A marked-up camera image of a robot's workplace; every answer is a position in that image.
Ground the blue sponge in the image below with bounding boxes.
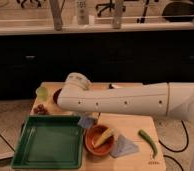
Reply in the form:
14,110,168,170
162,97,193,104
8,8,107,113
78,116,96,129

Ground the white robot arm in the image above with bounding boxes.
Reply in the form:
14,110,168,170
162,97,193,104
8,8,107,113
57,72,194,171

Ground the green plastic tray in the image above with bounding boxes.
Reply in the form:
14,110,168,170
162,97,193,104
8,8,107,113
11,116,83,169

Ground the dark red plate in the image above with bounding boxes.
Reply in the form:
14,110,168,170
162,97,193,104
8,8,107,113
53,88,62,104

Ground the orange bowl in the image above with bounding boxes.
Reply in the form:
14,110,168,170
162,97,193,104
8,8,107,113
85,125,114,156

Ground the yellow corn cob toy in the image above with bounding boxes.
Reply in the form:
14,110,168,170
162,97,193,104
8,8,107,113
93,128,114,148

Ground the green cup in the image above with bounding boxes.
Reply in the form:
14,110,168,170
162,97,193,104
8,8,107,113
35,86,48,101

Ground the green chili pepper toy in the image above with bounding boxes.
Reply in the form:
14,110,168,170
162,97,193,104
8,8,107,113
138,129,158,159

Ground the blue-grey cloth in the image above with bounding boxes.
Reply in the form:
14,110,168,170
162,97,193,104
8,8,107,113
110,134,139,158

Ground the white remote control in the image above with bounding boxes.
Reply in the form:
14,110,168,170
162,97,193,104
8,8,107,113
76,0,89,25

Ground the black cable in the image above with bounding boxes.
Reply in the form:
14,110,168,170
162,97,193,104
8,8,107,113
157,119,190,171

